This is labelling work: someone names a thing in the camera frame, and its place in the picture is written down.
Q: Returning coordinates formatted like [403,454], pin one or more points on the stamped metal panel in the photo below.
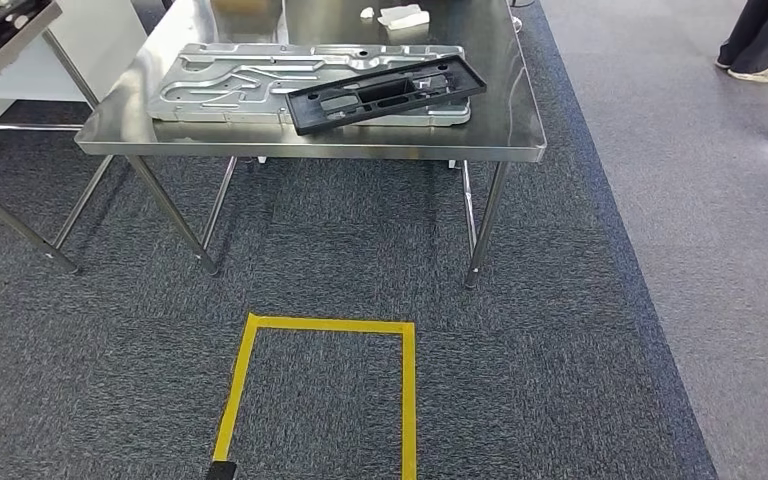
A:
[225,86]

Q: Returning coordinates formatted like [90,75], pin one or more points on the white cabinet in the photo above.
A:
[92,46]

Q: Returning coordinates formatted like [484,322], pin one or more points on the stainless steel workbench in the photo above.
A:
[503,106]

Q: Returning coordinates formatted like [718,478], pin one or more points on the steel side table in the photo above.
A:
[0,46]

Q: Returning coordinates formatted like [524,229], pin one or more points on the small white paper wad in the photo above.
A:
[367,12]

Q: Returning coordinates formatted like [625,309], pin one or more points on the black plastic frame part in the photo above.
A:
[384,93]

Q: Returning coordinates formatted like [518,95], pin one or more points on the white folded cloth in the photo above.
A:
[402,16]

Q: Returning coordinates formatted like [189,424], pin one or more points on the yellow floor tape square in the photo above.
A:
[409,397]

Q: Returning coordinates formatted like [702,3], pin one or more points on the person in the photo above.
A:
[755,40]

